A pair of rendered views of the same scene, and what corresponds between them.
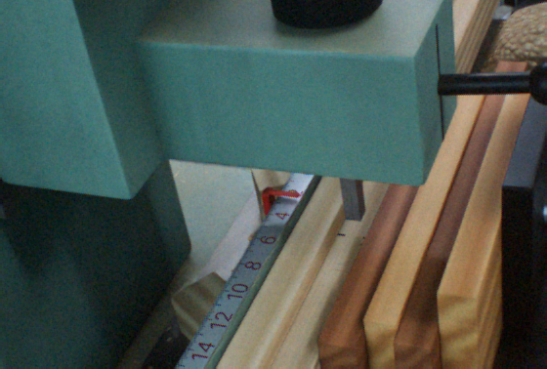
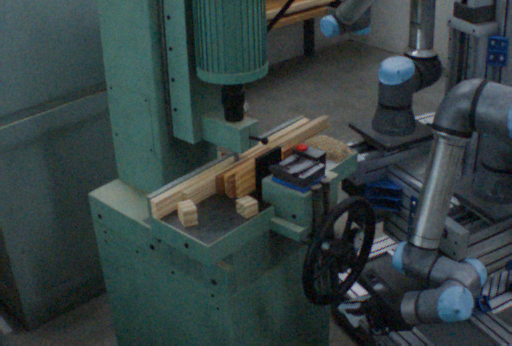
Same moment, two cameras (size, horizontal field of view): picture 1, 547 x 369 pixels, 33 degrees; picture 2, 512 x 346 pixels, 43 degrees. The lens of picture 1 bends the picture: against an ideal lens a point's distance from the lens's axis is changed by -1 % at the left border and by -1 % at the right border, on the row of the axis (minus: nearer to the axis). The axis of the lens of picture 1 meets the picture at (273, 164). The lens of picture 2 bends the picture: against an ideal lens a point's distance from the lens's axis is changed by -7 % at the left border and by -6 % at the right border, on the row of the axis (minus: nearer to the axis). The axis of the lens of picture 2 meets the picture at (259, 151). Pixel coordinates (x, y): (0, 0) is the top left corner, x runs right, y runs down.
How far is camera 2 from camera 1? 1.36 m
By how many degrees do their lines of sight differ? 15
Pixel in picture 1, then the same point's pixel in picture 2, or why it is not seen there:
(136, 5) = (203, 109)
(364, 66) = (233, 129)
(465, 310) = (238, 175)
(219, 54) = (213, 121)
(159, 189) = (211, 154)
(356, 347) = (220, 178)
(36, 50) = (184, 112)
